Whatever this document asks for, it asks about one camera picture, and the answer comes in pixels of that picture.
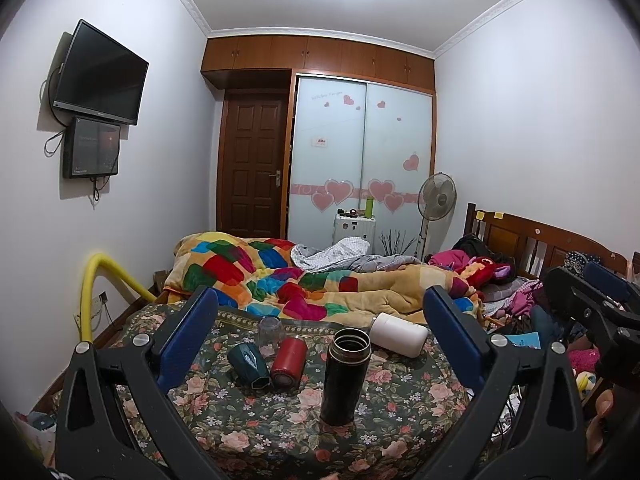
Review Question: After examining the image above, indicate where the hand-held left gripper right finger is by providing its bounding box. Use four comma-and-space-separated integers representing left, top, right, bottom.
415, 285, 588, 480

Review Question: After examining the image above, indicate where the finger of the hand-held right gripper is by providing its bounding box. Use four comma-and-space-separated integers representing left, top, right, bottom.
583, 260, 640, 313
544, 266, 621, 343

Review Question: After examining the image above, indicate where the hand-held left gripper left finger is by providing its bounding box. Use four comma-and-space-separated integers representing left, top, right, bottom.
55, 285, 236, 480

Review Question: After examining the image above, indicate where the clear glass cup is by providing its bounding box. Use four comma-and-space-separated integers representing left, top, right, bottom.
256, 315, 286, 359

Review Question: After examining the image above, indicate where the red cup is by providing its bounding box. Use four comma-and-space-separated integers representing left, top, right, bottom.
269, 335, 307, 390

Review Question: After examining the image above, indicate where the person's right hand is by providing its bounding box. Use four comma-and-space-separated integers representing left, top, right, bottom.
586, 389, 617, 457

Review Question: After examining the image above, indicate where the dark polka dot cloth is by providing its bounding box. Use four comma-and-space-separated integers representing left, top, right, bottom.
564, 251, 602, 274

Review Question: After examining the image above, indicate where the pink fluffy cloth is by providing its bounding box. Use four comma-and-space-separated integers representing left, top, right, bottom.
566, 346, 602, 374

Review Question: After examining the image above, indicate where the purple clothes pile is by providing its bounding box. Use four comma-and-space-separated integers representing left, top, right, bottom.
500, 279, 548, 318

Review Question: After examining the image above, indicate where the white cylinder bottle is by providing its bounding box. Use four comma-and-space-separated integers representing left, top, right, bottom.
369, 312, 430, 359

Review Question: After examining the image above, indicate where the teal mug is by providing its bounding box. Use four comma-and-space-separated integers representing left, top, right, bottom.
227, 342, 271, 391

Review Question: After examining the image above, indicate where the blue book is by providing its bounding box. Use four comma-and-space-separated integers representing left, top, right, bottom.
504, 330, 542, 352

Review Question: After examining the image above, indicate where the wooden bed headboard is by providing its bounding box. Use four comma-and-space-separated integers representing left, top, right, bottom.
464, 202, 629, 282

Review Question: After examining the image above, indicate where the red plush toy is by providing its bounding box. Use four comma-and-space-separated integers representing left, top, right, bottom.
449, 255, 517, 292

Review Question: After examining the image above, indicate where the pink garment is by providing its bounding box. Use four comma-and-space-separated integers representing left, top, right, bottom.
428, 249, 472, 272

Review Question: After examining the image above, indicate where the black bag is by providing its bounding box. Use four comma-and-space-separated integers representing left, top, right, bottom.
452, 233, 495, 262

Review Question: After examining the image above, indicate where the yellow foam pipe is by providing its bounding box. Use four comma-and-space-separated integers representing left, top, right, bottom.
79, 253, 157, 345

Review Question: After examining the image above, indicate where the black thermos flask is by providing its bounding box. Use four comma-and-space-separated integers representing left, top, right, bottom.
320, 328, 372, 426

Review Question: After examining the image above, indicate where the dry twigs bunch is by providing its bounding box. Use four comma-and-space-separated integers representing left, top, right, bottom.
379, 229, 417, 259

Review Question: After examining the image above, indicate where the colourful patchwork blanket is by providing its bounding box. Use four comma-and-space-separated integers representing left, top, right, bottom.
163, 231, 485, 329

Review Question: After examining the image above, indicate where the floral cloth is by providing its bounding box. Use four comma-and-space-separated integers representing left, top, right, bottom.
50, 302, 503, 480

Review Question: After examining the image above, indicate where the small white cabinet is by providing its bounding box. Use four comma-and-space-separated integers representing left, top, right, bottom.
333, 214, 377, 256

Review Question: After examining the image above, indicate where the standing fan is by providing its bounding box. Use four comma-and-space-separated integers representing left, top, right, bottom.
412, 172, 458, 262

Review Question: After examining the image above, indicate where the grey crumpled sheet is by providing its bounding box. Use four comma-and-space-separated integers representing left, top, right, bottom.
291, 237, 427, 274

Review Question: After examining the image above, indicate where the brown wooden door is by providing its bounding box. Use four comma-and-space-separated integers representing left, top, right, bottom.
219, 90, 291, 241

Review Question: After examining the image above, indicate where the frosted sliding wardrobe with hearts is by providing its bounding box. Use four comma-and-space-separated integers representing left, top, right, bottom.
286, 72, 435, 262

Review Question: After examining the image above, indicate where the wooden overhead cabinet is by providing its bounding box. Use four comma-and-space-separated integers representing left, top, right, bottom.
200, 34, 436, 94

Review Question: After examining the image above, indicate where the small black wall monitor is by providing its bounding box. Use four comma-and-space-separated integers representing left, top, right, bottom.
62, 115, 122, 180

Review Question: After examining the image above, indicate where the black television cable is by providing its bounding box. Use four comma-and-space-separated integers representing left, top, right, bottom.
39, 62, 68, 158

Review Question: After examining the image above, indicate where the wall-mounted black television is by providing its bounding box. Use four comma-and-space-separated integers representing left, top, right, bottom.
52, 18, 150, 126

